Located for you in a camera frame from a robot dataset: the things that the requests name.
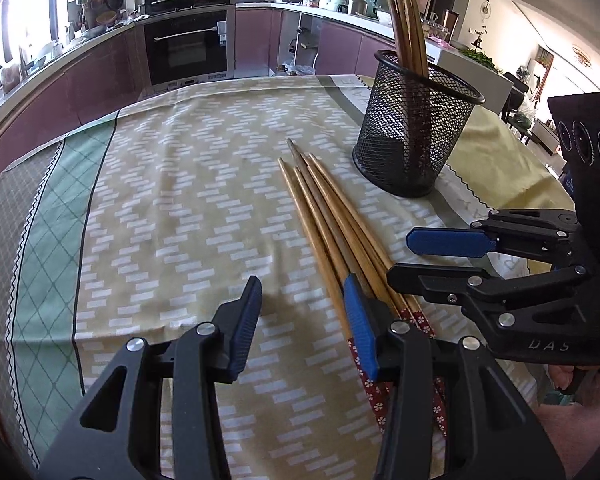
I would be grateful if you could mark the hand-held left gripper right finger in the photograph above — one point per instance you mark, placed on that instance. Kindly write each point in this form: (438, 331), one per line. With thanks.
(361, 327)

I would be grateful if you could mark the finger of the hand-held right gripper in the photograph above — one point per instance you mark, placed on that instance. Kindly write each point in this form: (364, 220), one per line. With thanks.
(430, 282)
(447, 241)

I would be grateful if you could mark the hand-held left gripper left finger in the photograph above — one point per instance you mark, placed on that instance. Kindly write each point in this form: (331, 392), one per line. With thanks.
(244, 330)

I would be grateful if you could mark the floral-end light wooden chopstick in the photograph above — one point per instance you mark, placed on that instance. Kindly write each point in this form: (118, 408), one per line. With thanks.
(340, 210)
(314, 210)
(352, 210)
(300, 210)

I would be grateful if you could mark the black mesh utensil holder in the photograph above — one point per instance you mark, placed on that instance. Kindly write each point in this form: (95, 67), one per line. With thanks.
(410, 135)

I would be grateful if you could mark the dark brown wooden chopstick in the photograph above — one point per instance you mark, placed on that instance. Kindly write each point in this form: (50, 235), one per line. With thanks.
(327, 210)

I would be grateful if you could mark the bunch of wooden chopsticks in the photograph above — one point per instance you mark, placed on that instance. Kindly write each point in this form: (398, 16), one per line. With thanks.
(405, 25)

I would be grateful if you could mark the person's right forearm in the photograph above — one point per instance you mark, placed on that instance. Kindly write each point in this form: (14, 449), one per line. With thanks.
(580, 435)

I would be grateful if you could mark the person's right hand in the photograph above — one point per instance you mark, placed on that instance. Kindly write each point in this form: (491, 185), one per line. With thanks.
(561, 378)

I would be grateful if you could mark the dark dining chair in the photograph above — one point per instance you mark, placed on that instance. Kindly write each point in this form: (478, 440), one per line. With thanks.
(515, 95)

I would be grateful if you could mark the patterned yellow green tablecloth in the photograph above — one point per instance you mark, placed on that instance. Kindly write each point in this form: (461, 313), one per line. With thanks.
(180, 210)

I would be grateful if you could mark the green potted plant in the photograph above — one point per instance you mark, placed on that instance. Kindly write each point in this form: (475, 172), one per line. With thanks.
(480, 56)

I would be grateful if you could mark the steel thermos bottle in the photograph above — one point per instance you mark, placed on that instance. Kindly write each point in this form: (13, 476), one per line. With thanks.
(358, 4)

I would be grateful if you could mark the black built-in oven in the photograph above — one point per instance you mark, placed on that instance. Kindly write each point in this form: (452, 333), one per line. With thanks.
(185, 50)

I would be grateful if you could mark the pink kitchen base cabinets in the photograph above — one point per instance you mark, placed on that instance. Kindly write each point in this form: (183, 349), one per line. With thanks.
(95, 80)

